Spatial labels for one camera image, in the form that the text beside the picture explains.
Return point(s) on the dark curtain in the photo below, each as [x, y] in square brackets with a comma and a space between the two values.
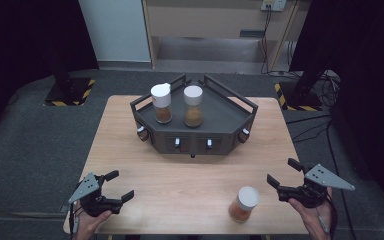
[370, 83]
[13, 50]

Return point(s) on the spice jar with spout lid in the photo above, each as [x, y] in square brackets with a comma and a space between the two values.
[161, 100]

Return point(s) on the wall power socket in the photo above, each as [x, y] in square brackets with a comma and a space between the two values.
[273, 4]

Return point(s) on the person's left hand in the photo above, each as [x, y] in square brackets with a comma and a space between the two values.
[90, 225]

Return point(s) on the light wooden cabinet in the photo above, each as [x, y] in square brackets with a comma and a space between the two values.
[210, 23]

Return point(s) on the black stand with striped base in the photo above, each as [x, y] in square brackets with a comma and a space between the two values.
[301, 95]
[68, 91]

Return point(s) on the orange spice jar round lid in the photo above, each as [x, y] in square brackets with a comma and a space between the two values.
[245, 203]

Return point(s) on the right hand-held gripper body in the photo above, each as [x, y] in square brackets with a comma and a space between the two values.
[313, 190]

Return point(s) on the black corner shelf rack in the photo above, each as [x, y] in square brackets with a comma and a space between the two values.
[213, 113]

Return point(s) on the tan spice jar round lid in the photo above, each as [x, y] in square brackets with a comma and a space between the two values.
[193, 106]

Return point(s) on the white panel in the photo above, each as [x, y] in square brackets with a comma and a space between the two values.
[115, 30]

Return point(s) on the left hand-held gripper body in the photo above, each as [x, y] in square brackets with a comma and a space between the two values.
[91, 195]

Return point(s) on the person's right hand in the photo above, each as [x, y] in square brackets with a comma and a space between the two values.
[311, 218]

